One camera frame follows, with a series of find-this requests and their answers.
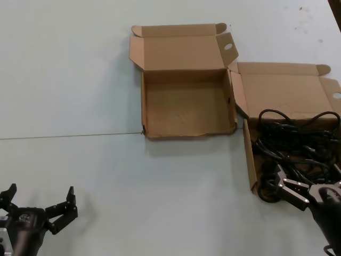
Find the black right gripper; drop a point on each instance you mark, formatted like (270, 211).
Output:
(326, 196)

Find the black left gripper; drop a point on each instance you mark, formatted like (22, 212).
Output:
(26, 226)

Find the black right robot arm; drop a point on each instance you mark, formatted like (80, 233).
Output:
(330, 229)

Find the open cardboard box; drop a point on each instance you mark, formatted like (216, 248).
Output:
(282, 90)

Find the cardboard box with torn edge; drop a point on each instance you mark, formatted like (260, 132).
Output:
(183, 106)

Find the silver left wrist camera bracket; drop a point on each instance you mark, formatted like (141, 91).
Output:
(4, 234)

